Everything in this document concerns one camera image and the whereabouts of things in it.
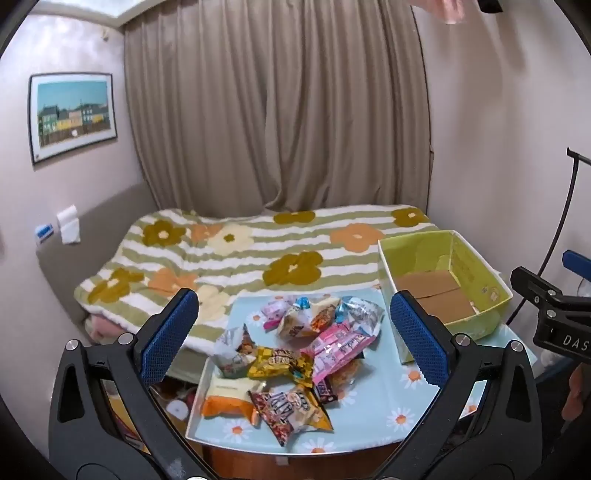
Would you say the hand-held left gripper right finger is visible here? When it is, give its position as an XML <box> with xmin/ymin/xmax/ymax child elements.
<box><xmin>369</xmin><ymin>290</ymin><xmax>539</xmax><ymax>480</ymax></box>

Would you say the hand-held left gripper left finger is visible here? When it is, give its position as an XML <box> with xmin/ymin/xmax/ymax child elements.
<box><xmin>48</xmin><ymin>287</ymin><xmax>218</xmax><ymax>480</ymax></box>

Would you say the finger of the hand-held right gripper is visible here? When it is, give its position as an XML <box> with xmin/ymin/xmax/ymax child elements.
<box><xmin>510</xmin><ymin>265</ymin><xmax>578</xmax><ymax>309</ymax></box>
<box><xmin>562</xmin><ymin>249</ymin><xmax>591</xmax><ymax>281</ymax></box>

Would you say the green cardboard box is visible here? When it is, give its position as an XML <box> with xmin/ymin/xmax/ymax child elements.
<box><xmin>378</xmin><ymin>229</ymin><xmax>514</xmax><ymax>365</ymax></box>

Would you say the silver blue snack packet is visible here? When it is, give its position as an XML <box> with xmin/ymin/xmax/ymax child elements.
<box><xmin>341</xmin><ymin>298</ymin><xmax>385</xmax><ymax>339</ymax></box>

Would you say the silver cartoon snack packet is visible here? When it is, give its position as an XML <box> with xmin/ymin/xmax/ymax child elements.
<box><xmin>213</xmin><ymin>324</ymin><xmax>258</xmax><ymax>380</ymax></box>

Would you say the white orange snack packet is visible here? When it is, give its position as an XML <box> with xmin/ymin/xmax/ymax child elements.
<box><xmin>202</xmin><ymin>376</ymin><xmax>257</xmax><ymax>419</ymax></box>

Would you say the dark brown snack packet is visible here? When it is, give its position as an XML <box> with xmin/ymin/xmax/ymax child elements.
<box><xmin>314</xmin><ymin>374</ymin><xmax>339</xmax><ymax>405</ymax></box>

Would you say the small pink white snack packet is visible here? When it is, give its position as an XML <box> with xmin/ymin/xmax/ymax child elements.
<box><xmin>261</xmin><ymin>298</ymin><xmax>296</xmax><ymax>331</ymax></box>

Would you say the yellow snack packet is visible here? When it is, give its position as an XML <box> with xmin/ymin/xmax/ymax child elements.
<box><xmin>247</xmin><ymin>346</ymin><xmax>315</xmax><ymax>385</ymax></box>

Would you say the cream red snack packet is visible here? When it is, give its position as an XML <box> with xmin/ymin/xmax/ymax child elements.
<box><xmin>276</xmin><ymin>299</ymin><xmax>339</xmax><ymax>343</ymax></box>

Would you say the red white snack packet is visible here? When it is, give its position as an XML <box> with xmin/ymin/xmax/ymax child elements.
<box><xmin>249</xmin><ymin>385</ymin><xmax>334</xmax><ymax>447</ymax></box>

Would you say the person's right hand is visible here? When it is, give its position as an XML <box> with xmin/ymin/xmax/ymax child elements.
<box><xmin>564</xmin><ymin>366</ymin><xmax>591</xmax><ymax>432</ymax></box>

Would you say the pink bedsheet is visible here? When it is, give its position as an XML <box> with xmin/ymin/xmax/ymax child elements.
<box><xmin>84</xmin><ymin>315</ymin><xmax>122</xmax><ymax>345</ymax></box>

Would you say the white round container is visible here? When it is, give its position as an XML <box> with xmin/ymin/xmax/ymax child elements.
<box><xmin>165</xmin><ymin>399</ymin><xmax>191</xmax><ymax>422</ymax></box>

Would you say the blue floral tablecloth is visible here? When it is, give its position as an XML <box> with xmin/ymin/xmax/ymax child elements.
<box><xmin>185</xmin><ymin>286</ymin><xmax>539</xmax><ymax>457</ymax></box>

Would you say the flowered striped blanket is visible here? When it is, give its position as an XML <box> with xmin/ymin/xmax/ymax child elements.
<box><xmin>74</xmin><ymin>204</ymin><xmax>439</xmax><ymax>365</ymax></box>

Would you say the white tissue paper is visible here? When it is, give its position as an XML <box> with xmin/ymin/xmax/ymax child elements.
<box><xmin>56</xmin><ymin>204</ymin><xmax>82</xmax><ymax>245</ymax></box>

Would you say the beige curtain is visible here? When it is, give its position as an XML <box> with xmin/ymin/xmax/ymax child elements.
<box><xmin>122</xmin><ymin>0</ymin><xmax>434</xmax><ymax>219</ymax></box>

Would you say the black cable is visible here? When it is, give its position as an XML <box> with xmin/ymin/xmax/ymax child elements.
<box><xmin>507</xmin><ymin>147</ymin><xmax>591</xmax><ymax>326</ymax></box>

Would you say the grey upholstered bed frame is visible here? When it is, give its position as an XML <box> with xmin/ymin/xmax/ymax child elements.
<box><xmin>36</xmin><ymin>184</ymin><xmax>155</xmax><ymax>344</ymax></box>

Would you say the framed wall picture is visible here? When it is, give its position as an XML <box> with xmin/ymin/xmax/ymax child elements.
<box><xmin>28</xmin><ymin>72</ymin><xmax>118</xmax><ymax>165</ymax></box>

